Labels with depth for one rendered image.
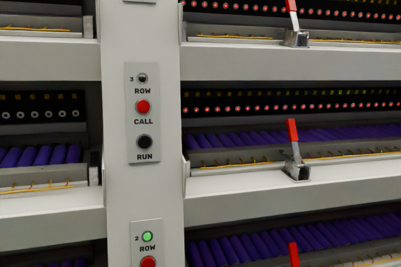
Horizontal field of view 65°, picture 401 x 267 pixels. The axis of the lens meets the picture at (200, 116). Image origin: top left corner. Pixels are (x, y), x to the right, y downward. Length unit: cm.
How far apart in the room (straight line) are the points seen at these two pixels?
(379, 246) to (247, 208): 32
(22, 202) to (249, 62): 33
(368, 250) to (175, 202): 40
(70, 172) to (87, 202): 5
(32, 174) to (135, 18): 23
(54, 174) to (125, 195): 10
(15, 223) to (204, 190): 22
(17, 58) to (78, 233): 21
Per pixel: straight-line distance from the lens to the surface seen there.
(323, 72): 50
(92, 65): 40
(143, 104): 38
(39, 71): 41
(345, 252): 66
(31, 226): 42
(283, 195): 47
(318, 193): 51
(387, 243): 72
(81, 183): 45
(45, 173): 45
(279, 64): 46
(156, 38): 40
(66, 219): 42
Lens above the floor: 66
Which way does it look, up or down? 2 degrees down
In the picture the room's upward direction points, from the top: 1 degrees counter-clockwise
